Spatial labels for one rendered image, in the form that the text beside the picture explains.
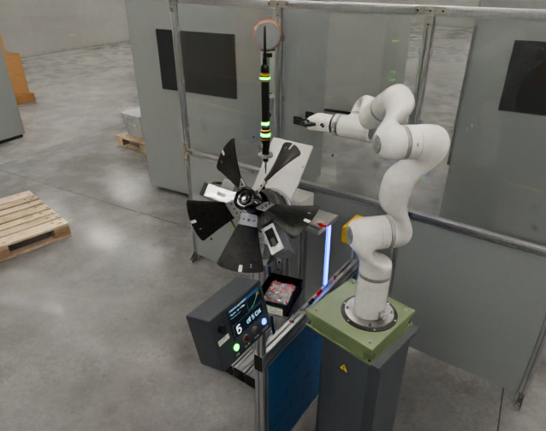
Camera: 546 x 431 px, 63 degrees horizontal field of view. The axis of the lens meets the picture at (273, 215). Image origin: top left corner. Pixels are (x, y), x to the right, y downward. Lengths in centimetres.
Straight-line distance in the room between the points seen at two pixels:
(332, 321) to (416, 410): 123
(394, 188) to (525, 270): 132
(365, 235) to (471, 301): 135
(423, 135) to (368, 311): 72
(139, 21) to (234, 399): 349
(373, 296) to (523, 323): 125
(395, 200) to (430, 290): 143
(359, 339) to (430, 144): 75
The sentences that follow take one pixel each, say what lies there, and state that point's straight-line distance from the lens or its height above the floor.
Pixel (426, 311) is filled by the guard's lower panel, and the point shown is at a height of 37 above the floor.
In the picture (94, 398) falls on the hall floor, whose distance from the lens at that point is 301.
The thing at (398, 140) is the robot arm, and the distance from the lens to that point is 132.
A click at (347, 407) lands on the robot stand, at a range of 202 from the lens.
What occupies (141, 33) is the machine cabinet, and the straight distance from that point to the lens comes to 480.
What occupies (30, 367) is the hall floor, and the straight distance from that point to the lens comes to 335.
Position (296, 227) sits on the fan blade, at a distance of 203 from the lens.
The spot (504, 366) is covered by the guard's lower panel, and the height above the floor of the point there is 20.
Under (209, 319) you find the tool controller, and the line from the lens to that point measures 142.
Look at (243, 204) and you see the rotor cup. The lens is 218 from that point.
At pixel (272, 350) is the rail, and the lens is 188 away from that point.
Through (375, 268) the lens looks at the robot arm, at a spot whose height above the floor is 126.
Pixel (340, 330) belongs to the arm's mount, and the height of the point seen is 101.
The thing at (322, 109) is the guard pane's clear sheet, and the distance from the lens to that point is 270.
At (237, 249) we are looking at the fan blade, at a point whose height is 102.
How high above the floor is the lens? 218
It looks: 28 degrees down
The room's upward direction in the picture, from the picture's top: straight up
